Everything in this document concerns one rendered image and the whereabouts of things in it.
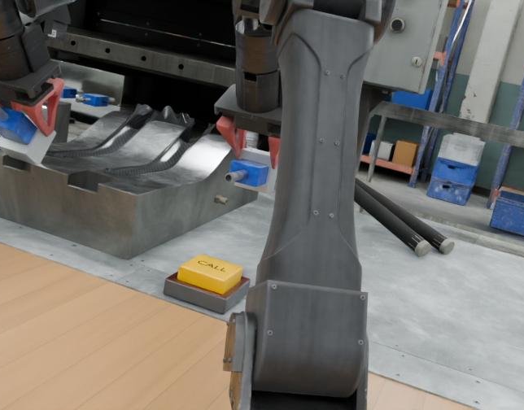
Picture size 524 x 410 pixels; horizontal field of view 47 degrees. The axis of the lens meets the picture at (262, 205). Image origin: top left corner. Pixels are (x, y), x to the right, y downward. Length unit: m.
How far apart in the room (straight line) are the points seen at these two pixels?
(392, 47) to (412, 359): 0.98
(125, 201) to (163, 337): 0.22
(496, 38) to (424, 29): 5.53
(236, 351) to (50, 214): 0.53
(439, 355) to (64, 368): 0.42
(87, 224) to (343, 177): 0.49
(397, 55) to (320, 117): 1.14
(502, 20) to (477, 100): 0.85
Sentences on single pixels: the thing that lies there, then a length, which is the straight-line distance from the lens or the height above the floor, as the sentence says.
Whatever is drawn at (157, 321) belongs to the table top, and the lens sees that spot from 0.66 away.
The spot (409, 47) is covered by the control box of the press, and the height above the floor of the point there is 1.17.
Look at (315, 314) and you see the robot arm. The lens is 0.37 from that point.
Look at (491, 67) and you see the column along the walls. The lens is 7.04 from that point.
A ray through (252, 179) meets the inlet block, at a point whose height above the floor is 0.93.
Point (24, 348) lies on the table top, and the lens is 0.60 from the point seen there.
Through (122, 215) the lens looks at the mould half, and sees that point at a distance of 0.80.
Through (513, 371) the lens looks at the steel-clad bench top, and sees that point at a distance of 0.77.
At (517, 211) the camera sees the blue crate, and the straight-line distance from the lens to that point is 4.38.
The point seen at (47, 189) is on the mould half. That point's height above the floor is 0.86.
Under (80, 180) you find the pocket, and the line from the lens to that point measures 0.86.
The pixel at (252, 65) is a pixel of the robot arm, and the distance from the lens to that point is 0.75.
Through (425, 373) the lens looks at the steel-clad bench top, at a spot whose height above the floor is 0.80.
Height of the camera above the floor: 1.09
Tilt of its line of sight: 14 degrees down
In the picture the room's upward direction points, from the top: 12 degrees clockwise
